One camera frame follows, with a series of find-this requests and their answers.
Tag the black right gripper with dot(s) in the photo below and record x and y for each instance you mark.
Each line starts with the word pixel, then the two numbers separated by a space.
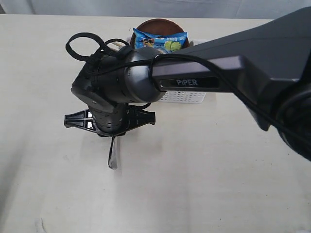
pixel 123 119

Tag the silver metal fork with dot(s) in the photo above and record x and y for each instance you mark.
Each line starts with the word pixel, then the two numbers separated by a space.
pixel 112 158

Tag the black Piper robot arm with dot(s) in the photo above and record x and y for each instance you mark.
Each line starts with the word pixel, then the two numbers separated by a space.
pixel 267 67

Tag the white perforated plastic basket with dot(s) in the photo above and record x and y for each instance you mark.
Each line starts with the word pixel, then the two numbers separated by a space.
pixel 179 96

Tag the blue chips bag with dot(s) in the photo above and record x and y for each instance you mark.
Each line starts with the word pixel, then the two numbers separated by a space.
pixel 162 43

